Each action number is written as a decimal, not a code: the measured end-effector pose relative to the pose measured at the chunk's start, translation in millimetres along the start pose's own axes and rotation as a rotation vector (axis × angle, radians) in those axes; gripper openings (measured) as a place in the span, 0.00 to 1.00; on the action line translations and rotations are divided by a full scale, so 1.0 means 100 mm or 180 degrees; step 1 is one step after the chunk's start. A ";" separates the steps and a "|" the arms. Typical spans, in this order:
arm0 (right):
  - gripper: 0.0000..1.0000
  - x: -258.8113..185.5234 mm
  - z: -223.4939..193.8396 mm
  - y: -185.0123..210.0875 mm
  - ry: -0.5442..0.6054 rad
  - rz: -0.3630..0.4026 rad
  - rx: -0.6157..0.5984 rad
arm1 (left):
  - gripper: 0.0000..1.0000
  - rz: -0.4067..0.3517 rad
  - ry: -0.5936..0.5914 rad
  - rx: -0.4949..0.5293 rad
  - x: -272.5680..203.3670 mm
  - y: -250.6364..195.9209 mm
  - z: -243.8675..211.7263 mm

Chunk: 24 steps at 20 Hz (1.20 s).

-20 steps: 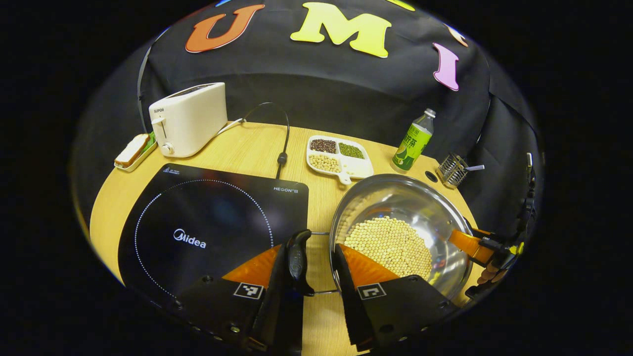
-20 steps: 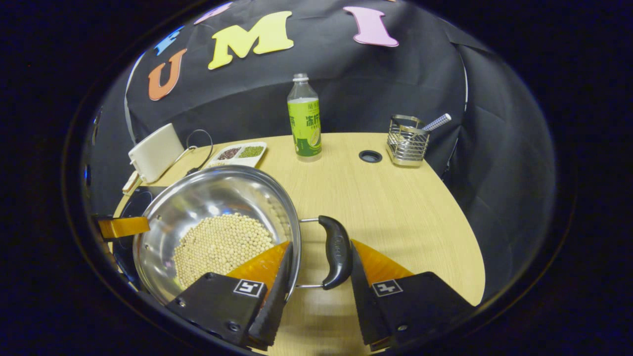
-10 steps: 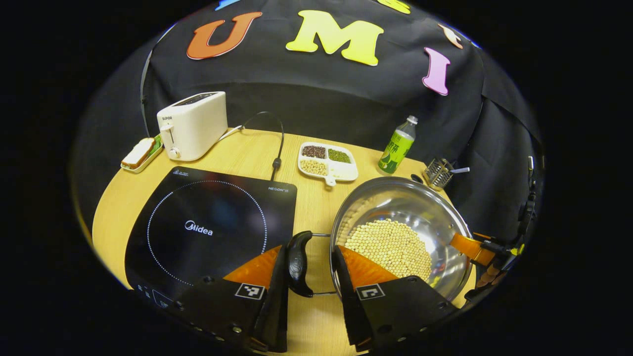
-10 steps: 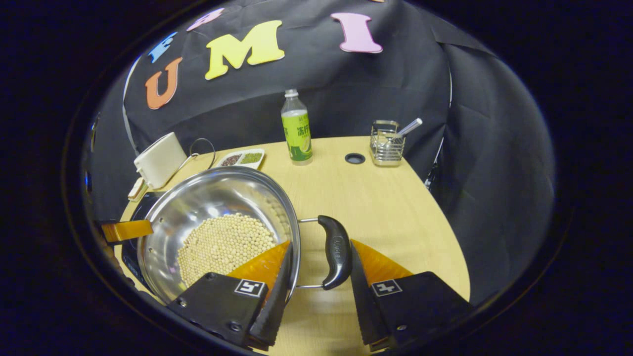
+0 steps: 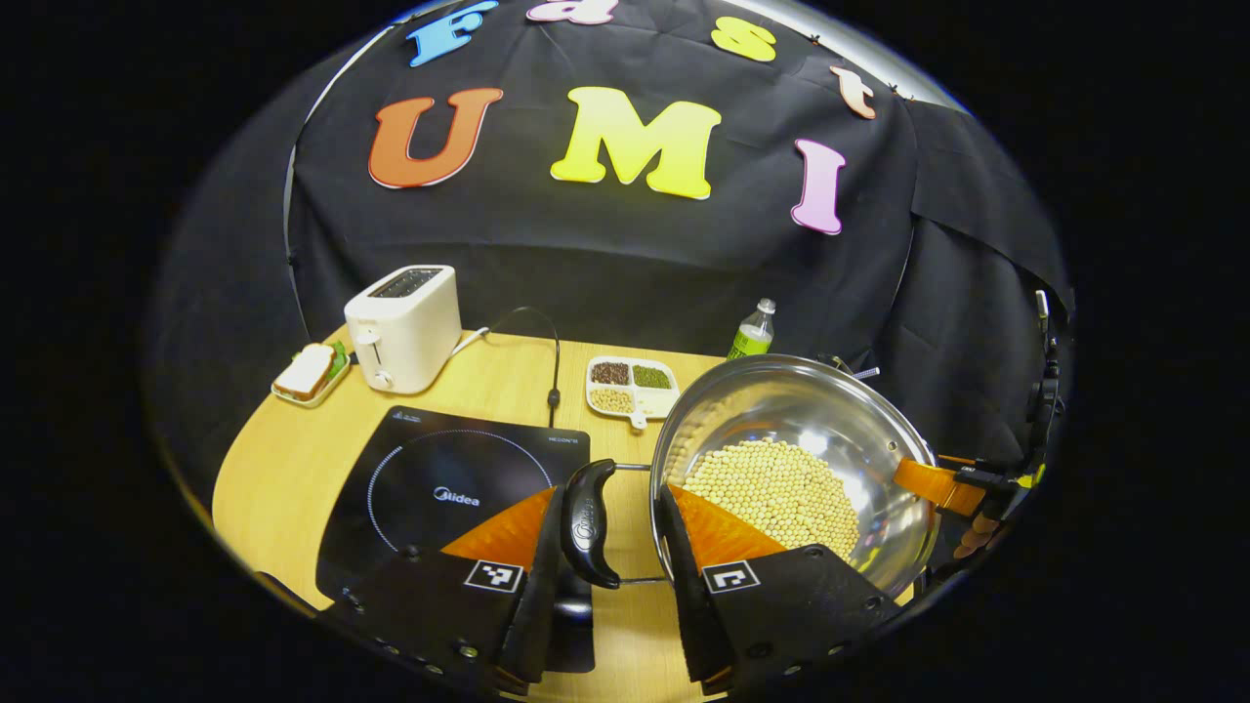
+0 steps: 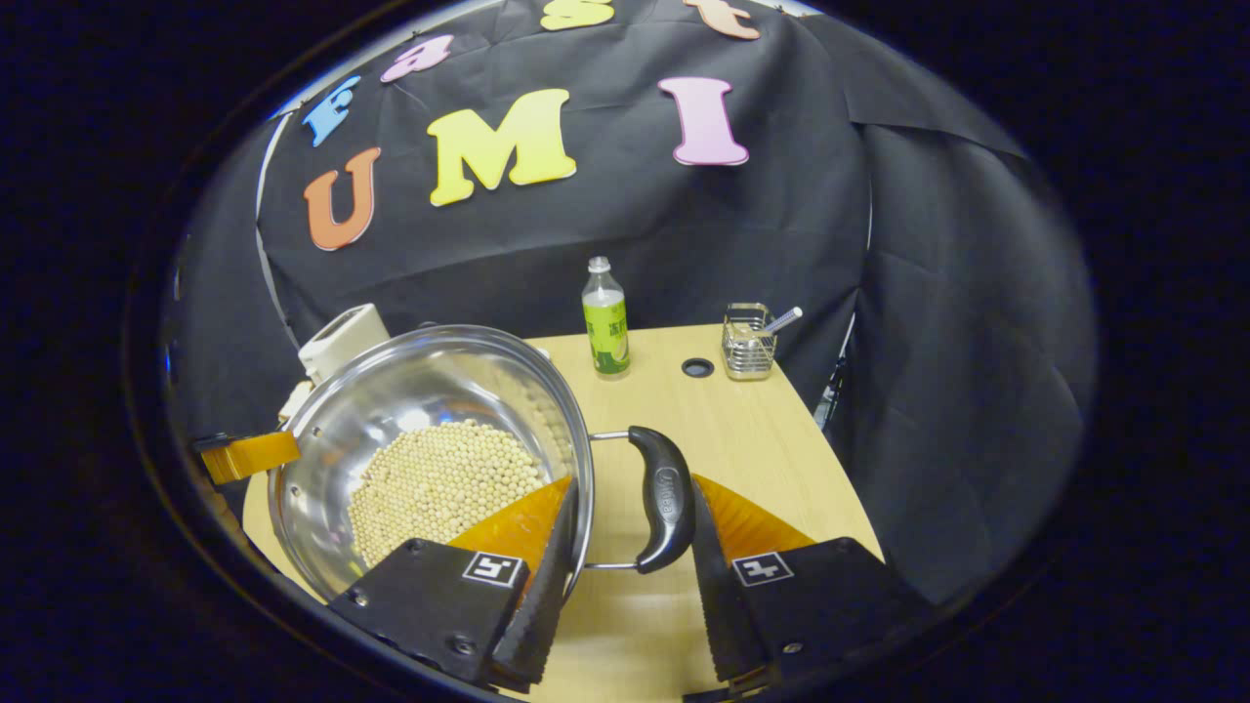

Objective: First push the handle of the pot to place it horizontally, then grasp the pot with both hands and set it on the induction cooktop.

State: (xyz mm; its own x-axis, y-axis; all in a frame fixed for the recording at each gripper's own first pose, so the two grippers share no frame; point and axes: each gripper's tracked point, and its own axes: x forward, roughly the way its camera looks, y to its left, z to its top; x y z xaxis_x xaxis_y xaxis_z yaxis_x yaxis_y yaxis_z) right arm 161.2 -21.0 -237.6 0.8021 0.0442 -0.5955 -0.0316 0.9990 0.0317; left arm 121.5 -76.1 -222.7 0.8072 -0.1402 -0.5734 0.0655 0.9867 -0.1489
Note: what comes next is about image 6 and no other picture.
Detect white toaster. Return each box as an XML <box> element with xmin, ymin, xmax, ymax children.
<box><xmin>298</xmin><ymin>303</ymin><xmax>392</xmax><ymax>387</ymax></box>

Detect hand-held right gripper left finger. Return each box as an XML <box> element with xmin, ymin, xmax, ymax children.
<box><xmin>327</xmin><ymin>476</ymin><xmax>582</xmax><ymax>694</ymax></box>

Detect stainless steel pot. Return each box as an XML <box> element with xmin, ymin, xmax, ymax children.
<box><xmin>269</xmin><ymin>324</ymin><xmax>697</xmax><ymax>601</ymax></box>

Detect green label drink bottle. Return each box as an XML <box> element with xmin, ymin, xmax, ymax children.
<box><xmin>582</xmin><ymin>256</ymin><xmax>632</xmax><ymax>378</ymax></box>

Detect metal wire utensil holder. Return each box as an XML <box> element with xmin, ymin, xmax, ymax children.
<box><xmin>722</xmin><ymin>303</ymin><xmax>779</xmax><ymax>381</ymax></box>

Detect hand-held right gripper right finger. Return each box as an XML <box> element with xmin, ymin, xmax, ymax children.
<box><xmin>684</xmin><ymin>474</ymin><xmax>934</xmax><ymax>702</ymax></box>

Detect pile of yellow soybeans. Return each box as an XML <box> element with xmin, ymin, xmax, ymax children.
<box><xmin>347</xmin><ymin>420</ymin><xmax>550</xmax><ymax>567</ymax></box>

